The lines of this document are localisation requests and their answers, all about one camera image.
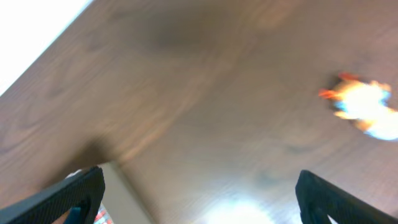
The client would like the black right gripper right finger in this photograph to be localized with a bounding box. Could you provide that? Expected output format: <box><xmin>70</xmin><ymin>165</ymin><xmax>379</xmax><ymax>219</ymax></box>
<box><xmin>295</xmin><ymin>170</ymin><xmax>397</xmax><ymax>224</ymax></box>

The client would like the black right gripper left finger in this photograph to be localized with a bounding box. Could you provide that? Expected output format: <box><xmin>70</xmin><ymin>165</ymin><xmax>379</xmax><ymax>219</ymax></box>
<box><xmin>1</xmin><ymin>166</ymin><xmax>105</xmax><ymax>224</ymax></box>

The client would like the orange and blue toy fish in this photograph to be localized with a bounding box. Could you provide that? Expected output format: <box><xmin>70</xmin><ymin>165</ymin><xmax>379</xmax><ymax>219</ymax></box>
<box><xmin>318</xmin><ymin>72</ymin><xmax>397</xmax><ymax>141</ymax></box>

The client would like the red toy fire truck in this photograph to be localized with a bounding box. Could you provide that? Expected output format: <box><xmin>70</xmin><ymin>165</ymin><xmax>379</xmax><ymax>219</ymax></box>
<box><xmin>94</xmin><ymin>204</ymin><xmax>114</xmax><ymax>224</ymax></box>

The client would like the white cardboard box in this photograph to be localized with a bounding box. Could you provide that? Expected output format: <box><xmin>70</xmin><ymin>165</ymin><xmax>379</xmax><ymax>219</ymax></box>
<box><xmin>99</xmin><ymin>162</ymin><xmax>155</xmax><ymax>224</ymax></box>

